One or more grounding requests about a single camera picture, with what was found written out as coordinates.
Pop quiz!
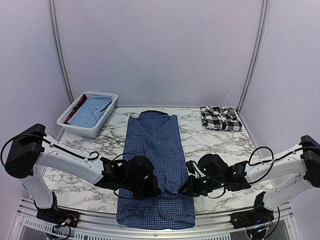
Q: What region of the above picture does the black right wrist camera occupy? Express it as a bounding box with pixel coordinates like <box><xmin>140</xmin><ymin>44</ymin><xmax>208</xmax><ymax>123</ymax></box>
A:
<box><xmin>185</xmin><ymin>153</ymin><xmax>229</xmax><ymax>182</ymax></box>

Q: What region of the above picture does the right aluminium wall post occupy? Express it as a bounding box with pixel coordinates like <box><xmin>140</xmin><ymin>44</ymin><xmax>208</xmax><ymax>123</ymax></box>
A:
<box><xmin>236</xmin><ymin>0</ymin><xmax>270</xmax><ymax>114</ymax></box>

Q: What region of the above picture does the aluminium front rail frame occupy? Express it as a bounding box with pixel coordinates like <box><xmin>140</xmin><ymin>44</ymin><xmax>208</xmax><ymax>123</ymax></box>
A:
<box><xmin>9</xmin><ymin>197</ymin><xmax>301</xmax><ymax>240</ymax></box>

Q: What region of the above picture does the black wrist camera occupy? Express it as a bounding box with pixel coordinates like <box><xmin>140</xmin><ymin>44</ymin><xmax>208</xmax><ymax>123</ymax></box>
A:
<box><xmin>185</xmin><ymin>153</ymin><xmax>229</xmax><ymax>182</ymax></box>
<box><xmin>125</xmin><ymin>156</ymin><xmax>154</xmax><ymax>181</ymax></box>

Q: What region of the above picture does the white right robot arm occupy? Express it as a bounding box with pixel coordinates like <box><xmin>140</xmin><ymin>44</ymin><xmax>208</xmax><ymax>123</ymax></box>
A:
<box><xmin>178</xmin><ymin>135</ymin><xmax>320</xmax><ymax>224</ymax></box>

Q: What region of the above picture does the red black folded garment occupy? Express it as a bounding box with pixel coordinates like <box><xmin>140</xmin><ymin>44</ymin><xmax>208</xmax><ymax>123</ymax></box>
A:
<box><xmin>63</xmin><ymin>93</ymin><xmax>88</xmax><ymax>124</ymax></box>

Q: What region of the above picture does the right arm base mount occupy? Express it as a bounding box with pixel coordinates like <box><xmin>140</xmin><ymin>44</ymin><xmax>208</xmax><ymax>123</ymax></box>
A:
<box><xmin>230</xmin><ymin>210</ymin><xmax>274</xmax><ymax>229</ymax></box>

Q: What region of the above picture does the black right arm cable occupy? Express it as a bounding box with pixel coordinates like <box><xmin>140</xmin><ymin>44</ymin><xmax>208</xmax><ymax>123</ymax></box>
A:
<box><xmin>248</xmin><ymin>146</ymin><xmax>275</xmax><ymax>167</ymax></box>

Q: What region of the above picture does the light blue folded shirt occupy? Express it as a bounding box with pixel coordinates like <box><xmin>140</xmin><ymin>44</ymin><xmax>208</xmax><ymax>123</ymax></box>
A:
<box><xmin>68</xmin><ymin>95</ymin><xmax>112</xmax><ymax>128</ymax></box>

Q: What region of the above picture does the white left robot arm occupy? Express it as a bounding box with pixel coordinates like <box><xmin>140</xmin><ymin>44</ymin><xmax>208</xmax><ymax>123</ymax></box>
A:
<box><xmin>0</xmin><ymin>123</ymin><xmax>162</xmax><ymax>223</ymax></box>

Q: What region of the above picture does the left aluminium wall post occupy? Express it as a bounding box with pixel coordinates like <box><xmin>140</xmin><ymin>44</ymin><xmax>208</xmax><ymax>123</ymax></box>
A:
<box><xmin>47</xmin><ymin>0</ymin><xmax>74</xmax><ymax>104</ymax></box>

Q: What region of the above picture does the white plastic basket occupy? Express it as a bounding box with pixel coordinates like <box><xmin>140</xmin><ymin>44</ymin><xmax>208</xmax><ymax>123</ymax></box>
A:
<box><xmin>56</xmin><ymin>91</ymin><xmax>118</xmax><ymax>139</ymax></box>

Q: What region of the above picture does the aluminium wall post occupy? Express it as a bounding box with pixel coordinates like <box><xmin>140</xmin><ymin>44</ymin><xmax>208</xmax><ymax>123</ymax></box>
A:
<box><xmin>47</xmin><ymin>0</ymin><xmax>74</xmax><ymax>104</ymax></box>
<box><xmin>236</xmin><ymin>0</ymin><xmax>270</xmax><ymax>114</ymax></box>

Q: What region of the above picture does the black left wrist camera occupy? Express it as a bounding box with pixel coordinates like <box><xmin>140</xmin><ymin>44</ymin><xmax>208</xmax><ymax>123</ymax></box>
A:
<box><xmin>125</xmin><ymin>156</ymin><xmax>154</xmax><ymax>181</ymax></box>

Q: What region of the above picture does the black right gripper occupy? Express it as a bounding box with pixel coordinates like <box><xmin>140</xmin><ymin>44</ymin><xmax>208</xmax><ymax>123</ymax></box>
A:
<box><xmin>178</xmin><ymin>175</ymin><xmax>225</xmax><ymax>198</ymax></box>

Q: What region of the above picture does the black white plaid shirt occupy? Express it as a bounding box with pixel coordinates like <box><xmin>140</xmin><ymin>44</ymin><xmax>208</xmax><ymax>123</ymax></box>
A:
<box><xmin>200</xmin><ymin>106</ymin><xmax>243</xmax><ymax>132</ymax></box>

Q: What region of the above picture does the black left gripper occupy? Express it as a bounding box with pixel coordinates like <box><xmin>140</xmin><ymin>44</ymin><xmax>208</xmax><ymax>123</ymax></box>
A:
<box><xmin>122</xmin><ymin>174</ymin><xmax>162</xmax><ymax>201</ymax></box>

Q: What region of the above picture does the blue checked shirt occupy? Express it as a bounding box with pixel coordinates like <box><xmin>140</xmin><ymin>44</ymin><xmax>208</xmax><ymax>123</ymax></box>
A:
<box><xmin>116</xmin><ymin>110</ymin><xmax>196</xmax><ymax>230</ymax></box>

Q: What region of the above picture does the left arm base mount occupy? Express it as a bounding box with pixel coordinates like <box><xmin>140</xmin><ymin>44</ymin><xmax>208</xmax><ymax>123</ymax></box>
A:
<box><xmin>36</xmin><ymin>207</ymin><xmax>80</xmax><ymax>228</ymax></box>

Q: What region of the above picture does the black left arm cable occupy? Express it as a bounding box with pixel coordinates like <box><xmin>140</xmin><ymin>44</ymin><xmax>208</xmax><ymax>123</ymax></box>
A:
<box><xmin>0</xmin><ymin>132</ymin><xmax>101</xmax><ymax>171</ymax></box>

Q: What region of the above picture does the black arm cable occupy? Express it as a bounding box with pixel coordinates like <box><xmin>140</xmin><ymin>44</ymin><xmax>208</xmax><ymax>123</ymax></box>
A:
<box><xmin>0</xmin><ymin>132</ymin><xmax>101</xmax><ymax>171</ymax></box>
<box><xmin>248</xmin><ymin>146</ymin><xmax>275</xmax><ymax>167</ymax></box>

